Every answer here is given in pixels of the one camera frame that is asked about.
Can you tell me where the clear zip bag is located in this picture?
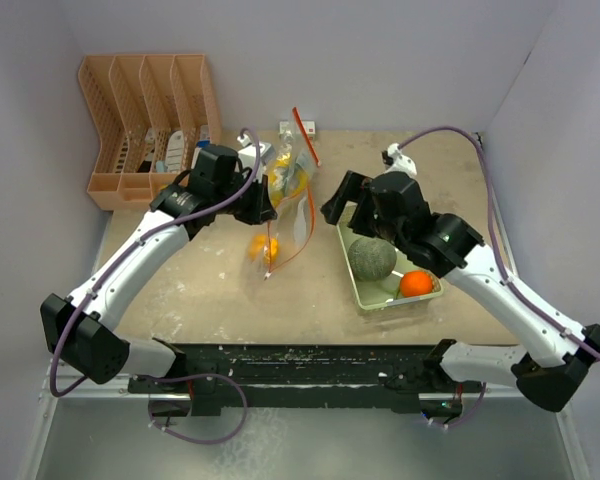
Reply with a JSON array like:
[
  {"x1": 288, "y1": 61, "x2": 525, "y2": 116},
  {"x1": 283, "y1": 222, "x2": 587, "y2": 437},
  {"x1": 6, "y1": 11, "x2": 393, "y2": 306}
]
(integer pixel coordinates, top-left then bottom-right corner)
[
  {"x1": 246, "y1": 186, "x2": 316, "y2": 279},
  {"x1": 265, "y1": 107, "x2": 321, "y2": 208}
]

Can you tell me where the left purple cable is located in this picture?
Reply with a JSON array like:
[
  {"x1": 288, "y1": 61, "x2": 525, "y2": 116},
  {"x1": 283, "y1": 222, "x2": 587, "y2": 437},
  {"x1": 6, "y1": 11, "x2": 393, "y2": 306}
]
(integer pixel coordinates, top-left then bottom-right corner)
[{"x1": 48, "y1": 127, "x2": 261, "y2": 445}]

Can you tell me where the white blue box organizer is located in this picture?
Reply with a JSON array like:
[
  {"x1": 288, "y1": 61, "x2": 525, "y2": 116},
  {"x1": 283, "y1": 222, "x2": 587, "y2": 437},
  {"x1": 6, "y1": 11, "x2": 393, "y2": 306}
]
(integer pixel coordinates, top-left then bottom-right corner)
[{"x1": 191, "y1": 125, "x2": 211, "y2": 166}]

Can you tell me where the small green white box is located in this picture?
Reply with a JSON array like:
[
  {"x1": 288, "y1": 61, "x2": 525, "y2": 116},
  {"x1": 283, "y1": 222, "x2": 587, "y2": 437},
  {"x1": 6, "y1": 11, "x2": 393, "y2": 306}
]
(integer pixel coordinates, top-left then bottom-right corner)
[{"x1": 278, "y1": 120, "x2": 317, "y2": 141}]

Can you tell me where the yellow banana bunch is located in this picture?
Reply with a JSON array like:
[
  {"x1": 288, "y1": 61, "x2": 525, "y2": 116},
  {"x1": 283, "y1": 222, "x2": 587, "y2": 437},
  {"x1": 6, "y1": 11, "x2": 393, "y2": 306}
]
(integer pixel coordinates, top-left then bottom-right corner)
[{"x1": 267, "y1": 153, "x2": 310, "y2": 208}]

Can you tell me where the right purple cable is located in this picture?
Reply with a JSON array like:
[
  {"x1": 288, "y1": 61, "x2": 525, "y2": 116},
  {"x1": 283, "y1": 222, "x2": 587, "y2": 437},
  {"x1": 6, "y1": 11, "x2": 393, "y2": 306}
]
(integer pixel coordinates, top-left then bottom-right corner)
[{"x1": 397, "y1": 125, "x2": 600, "y2": 431}]

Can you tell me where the yellow bell pepper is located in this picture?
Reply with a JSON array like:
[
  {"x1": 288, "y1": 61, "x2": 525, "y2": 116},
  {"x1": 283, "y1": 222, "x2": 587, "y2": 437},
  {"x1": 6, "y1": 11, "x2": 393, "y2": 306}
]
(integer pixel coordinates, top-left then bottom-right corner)
[{"x1": 247, "y1": 234, "x2": 279, "y2": 266}]

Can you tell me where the black table edge rail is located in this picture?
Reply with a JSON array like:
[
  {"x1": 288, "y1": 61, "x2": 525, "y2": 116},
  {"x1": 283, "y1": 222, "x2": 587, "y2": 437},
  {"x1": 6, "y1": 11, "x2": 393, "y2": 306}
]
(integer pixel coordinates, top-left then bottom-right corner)
[{"x1": 128, "y1": 343, "x2": 480, "y2": 417}]

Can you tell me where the purple cable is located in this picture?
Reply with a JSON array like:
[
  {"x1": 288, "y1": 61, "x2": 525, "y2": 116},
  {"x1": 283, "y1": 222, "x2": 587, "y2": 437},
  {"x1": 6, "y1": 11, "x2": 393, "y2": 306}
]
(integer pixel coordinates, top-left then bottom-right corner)
[
  {"x1": 48, "y1": 127, "x2": 261, "y2": 445},
  {"x1": 397, "y1": 125, "x2": 600, "y2": 431}
]

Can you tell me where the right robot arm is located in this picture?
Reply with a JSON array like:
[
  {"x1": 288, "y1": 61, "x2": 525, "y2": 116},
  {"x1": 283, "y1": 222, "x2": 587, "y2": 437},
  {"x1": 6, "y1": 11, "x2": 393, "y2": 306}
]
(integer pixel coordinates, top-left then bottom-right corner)
[{"x1": 321, "y1": 171, "x2": 600, "y2": 412}]

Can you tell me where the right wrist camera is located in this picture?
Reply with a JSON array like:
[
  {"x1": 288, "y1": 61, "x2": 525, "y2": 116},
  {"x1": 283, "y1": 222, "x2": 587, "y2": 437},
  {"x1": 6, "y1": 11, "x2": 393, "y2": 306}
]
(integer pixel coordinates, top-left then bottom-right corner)
[{"x1": 382, "y1": 143, "x2": 417, "y2": 177}]

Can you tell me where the orange fruit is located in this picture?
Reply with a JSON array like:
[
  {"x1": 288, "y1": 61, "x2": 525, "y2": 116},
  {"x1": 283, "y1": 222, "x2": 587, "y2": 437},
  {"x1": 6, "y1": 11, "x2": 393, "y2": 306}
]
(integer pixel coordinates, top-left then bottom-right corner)
[{"x1": 399, "y1": 270, "x2": 435, "y2": 298}]

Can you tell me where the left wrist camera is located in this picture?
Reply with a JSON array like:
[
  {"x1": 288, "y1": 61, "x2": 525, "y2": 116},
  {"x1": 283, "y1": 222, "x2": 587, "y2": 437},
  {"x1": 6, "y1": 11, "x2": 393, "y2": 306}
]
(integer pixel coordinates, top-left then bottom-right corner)
[{"x1": 238, "y1": 142, "x2": 276, "y2": 174}]

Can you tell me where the pale green plastic basket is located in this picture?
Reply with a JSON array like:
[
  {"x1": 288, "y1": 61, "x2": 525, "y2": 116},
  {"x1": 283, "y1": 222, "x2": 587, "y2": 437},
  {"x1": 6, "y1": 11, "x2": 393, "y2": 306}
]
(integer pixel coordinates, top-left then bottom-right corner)
[{"x1": 336, "y1": 203, "x2": 444, "y2": 312}]

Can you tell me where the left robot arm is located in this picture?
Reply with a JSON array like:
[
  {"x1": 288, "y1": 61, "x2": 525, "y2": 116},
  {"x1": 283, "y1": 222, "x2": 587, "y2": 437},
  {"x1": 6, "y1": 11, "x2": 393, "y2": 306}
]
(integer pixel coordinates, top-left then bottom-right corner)
[{"x1": 40, "y1": 142, "x2": 276, "y2": 392}]

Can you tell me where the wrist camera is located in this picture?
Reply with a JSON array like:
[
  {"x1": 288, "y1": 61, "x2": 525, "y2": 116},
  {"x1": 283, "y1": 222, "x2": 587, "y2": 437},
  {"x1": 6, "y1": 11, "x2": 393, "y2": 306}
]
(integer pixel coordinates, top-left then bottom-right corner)
[
  {"x1": 382, "y1": 143, "x2": 417, "y2": 177},
  {"x1": 238, "y1": 142, "x2": 276, "y2": 174}
]

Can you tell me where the netted green melon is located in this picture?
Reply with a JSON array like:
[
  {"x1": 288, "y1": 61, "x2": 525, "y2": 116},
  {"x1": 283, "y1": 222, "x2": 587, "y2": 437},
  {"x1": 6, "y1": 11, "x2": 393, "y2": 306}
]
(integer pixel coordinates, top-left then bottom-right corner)
[{"x1": 347, "y1": 237, "x2": 397, "y2": 282}]

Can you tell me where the peach desk organizer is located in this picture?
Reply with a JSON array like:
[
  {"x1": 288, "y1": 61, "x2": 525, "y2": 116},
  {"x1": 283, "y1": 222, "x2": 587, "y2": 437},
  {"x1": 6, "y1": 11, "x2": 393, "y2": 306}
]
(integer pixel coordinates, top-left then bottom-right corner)
[{"x1": 78, "y1": 54, "x2": 222, "y2": 211}]

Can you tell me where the white remote in organizer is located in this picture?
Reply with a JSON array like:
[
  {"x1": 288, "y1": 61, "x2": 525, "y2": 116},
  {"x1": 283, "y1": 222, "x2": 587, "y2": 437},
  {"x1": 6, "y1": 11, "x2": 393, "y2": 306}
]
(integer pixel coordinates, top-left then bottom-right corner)
[{"x1": 164, "y1": 130, "x2": 185, "y2": 173}]

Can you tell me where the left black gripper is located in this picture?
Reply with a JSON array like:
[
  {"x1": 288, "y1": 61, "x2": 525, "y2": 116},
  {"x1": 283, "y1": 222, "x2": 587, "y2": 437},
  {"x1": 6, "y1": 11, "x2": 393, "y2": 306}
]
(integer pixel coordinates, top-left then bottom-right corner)
[{"x1": 213, "y1": 170, "x2": 277, "y2": 225}]

